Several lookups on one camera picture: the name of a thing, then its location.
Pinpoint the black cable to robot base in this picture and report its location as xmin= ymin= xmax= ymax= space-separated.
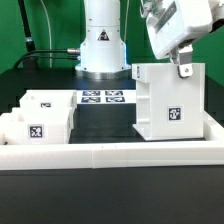
xmin=13 ymin=48 xmax=82 ymax=70

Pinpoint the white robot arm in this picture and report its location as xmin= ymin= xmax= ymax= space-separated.
xmin=76 ymin=0 xmax=224 ymax=78

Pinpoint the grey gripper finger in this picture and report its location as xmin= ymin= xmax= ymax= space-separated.
xmin=169 ymin=45 xmax=193 ymax=78

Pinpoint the white drawer cabinet housing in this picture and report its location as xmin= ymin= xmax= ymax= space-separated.
xmin=132 ymin=63 xmax=205 ymax=140

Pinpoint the white U-shaped border frame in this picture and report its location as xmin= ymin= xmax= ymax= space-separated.
xmin=0 ymin=114 xmax=224 ymax=170

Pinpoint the black pole with clamp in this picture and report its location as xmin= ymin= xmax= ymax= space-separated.
xmin=18 ymin=0 xmax=38 ymax=70

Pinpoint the white front drawer box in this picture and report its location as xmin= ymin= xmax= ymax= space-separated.
xmin=0 ymin=107 xmax=73 ymax=145

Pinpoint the white sheet with fiducial markers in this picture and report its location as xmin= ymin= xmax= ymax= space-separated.
xmin=77 ymin=90 xmax=136 ymax=104

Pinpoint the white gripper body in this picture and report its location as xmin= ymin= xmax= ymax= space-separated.
xmin=140 ymin=0 xmax=224 ymax=59

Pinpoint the white rear drawer box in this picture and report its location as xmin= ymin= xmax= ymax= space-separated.
xmin=19 ymin=90 xmax=77 ymax=109

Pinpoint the white drawer box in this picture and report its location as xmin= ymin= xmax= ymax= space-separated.
xmin=19 ymin=90 xmax=77 ymax=109
xmin=0 ymin=107 xmax=73 ymax=145

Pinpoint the white cable on green wall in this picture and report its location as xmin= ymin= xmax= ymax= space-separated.
xmin=40 ymin=0 xmax=54 ymax=69

